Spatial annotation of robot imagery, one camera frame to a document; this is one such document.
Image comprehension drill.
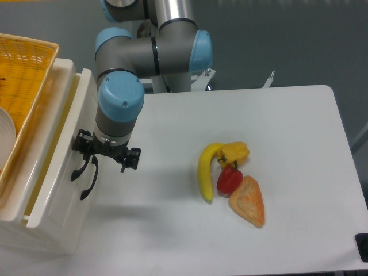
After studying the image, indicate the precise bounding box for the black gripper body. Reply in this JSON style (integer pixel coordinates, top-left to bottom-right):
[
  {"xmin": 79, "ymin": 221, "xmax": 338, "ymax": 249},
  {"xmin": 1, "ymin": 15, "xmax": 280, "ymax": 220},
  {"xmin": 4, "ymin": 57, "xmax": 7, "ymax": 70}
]
[{"xmin": 90, "ymin": 135, "xmax": 128, "ymax": 163}]

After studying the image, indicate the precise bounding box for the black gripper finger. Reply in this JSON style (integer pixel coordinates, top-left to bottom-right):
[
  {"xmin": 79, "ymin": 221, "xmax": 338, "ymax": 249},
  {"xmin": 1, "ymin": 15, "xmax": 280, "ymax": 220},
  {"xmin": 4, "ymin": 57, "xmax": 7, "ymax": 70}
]
[
  {"xmin": 120, "ymin": 148, "xmax": 141, "ymax": 173},
  {"xmin": 71, "ymin": 129, "xmax": 95, "ymax": 170}
]

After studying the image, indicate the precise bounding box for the black top drawer handle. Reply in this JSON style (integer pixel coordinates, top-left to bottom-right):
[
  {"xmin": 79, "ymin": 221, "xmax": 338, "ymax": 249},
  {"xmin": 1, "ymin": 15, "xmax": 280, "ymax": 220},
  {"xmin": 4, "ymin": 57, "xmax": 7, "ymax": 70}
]
[{"xmin": 70, "ymin": 129, "xmax": 93, "ymax": 182}]

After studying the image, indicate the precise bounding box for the black drawer handle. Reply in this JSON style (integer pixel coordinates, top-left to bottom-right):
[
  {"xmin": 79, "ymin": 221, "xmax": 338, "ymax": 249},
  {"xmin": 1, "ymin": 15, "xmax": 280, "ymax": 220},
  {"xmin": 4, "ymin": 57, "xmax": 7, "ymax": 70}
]
[
  {"xmin": 70, "ymin": 129, "xmax": 93, "ymax": 182},
  {"xmin": 80, "ymin": 155, "xmax": 99, "ymax": 201}
]

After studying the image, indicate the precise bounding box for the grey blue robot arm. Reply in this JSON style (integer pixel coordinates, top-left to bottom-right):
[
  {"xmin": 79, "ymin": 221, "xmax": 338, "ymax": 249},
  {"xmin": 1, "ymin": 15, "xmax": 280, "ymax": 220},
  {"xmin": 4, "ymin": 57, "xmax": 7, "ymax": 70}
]
[{"xmin": 72, "ymin": 1, "xmax": 213, "ymax": 169}]

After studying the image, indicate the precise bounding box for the white drawer cabinet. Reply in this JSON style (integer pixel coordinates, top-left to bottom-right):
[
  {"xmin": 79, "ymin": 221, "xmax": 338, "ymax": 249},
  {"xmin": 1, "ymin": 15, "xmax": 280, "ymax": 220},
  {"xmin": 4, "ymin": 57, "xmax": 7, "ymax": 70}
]
[{"xmin": 1, "ymin": 59, "xmax": 86, "ymax": 250}]

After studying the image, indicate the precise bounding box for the yellow banana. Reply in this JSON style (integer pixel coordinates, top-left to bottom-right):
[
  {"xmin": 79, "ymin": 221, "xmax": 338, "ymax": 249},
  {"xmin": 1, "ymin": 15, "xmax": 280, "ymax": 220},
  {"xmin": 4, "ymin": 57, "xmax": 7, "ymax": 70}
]
[{"xmin": 197, "ymin": 143, "xmax": 223, "ymax": 204}]

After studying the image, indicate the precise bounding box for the white plate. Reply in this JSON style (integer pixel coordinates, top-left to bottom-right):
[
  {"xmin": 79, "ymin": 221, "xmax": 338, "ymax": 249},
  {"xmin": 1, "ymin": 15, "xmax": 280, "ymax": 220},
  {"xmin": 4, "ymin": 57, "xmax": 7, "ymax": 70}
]
[{"xmin": 0, "ymin": 108, "xmax": 16, "ymax": 168}]

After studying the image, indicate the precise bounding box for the yellow wicker basket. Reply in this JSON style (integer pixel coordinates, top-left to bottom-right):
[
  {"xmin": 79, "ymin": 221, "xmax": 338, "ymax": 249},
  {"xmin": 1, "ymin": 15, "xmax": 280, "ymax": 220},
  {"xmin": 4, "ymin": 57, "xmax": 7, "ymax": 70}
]
[{"xmin": 1, "ymin": 33, "xmax": 59, "ymax": 192}]

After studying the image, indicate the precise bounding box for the yellow bell pepper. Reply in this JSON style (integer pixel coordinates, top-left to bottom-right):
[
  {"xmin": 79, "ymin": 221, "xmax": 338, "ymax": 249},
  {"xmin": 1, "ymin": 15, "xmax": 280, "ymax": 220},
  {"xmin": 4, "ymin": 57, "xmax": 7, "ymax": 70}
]
[{"xmin": 217, "ymin": 141, "xmax": 250, "ymax": 168}]

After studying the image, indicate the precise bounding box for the red bell pepper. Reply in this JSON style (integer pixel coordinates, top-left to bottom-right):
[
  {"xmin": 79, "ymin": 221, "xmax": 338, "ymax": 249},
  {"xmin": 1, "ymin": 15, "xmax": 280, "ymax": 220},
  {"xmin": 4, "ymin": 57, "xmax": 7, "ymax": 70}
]
[{"xmin": 217, "ymin": 161, "xmax": 243, "ymax": 194}]

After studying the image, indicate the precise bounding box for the orange pastry turnover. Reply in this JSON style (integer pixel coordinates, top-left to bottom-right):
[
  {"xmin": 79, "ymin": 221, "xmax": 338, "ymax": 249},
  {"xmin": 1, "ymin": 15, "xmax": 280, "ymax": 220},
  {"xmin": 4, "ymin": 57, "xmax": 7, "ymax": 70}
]
[{"xmin": 229, "ymin": 175, "xmax": 265, "ymax": 228}]

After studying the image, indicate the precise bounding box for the black object at edge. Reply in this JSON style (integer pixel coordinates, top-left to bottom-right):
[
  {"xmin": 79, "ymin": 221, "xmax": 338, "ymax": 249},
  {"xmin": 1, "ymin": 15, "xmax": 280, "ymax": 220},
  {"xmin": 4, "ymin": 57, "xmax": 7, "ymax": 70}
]
[{"xmin": 355, "ymin": 233, "xmax": 368, "ymax": 263}]

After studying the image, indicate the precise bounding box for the black lower drawer handle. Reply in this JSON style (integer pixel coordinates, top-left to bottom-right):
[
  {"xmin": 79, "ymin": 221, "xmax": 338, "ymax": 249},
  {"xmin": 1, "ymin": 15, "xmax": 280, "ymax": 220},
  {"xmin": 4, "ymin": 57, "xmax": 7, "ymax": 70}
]
[{"xmin": 80, "ymin": 155, "xmax": 99, "ymax": 201}]

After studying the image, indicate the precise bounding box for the white metal bracket right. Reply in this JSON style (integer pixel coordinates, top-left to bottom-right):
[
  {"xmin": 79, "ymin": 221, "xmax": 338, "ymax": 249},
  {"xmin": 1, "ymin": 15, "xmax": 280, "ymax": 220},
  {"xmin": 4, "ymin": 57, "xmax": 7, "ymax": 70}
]
[{"xmin": 262, "ymin": 70, "xmax": 275, "ymax": 89}]

